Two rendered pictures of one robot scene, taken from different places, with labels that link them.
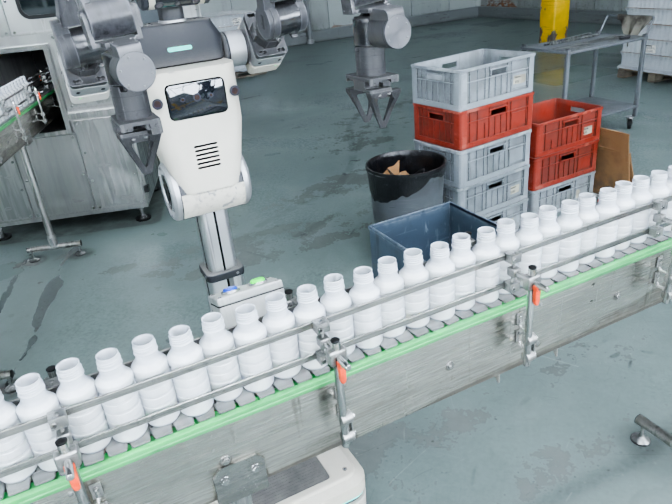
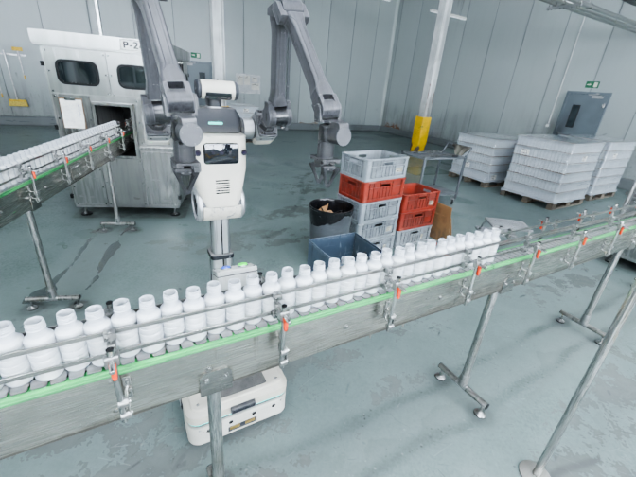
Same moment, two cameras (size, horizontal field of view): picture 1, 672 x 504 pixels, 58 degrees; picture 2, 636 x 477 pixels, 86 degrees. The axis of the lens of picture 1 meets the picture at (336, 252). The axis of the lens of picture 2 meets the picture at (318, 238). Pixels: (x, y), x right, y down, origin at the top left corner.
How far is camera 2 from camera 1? 4 cm
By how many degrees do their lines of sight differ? 6
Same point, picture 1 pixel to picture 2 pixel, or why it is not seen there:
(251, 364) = (233, 313)
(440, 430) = (331, 360)
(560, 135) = (416, 203)
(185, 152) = (209, 183)
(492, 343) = (370, 316)
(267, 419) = (238, 347)
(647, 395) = (446, 352)
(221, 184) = (228, 204)
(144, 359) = (168, 304)
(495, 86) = (385, 171)
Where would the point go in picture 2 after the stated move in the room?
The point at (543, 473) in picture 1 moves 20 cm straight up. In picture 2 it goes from (386, 390) to (391, 366)
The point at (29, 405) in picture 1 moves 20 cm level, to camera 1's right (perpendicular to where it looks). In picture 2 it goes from (92, 325) to (176, 326)
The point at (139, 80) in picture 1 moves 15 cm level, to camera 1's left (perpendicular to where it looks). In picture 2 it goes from (192, 140) to (129, 135)
